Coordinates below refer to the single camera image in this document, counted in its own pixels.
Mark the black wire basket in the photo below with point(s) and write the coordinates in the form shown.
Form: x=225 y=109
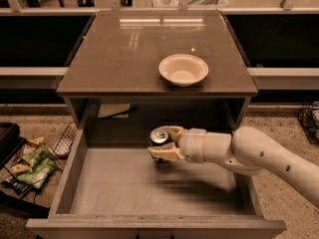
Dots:
x=309 y=120
x=63 y=146

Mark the black wire basket right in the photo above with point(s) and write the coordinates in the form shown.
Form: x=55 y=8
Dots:
x=309 y=120

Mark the dark snack packet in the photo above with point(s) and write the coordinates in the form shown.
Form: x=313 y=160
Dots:
x=20 y=188

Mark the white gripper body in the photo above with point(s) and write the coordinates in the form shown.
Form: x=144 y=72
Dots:
x=191 y=142

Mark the black wire basket left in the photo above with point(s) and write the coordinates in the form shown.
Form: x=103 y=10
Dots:
x=63 y=146

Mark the white plastic bowl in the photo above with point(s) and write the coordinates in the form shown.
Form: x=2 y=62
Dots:
x=183 y=70

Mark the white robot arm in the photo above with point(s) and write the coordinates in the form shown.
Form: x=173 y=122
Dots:
x=246 y=151

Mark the open grey top drawer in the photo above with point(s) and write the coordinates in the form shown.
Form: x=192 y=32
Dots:
x=121 y=193

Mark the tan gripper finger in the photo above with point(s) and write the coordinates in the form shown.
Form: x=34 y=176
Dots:
x=175 y=132
x=168 y=151

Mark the grey cabinet with glossy top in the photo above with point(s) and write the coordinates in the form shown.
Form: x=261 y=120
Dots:
x=120 y=57

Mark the green chip bag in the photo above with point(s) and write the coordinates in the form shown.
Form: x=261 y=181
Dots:
x=40 y=166

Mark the blue pepsi can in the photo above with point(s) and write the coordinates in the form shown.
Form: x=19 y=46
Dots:
x=158 y=137

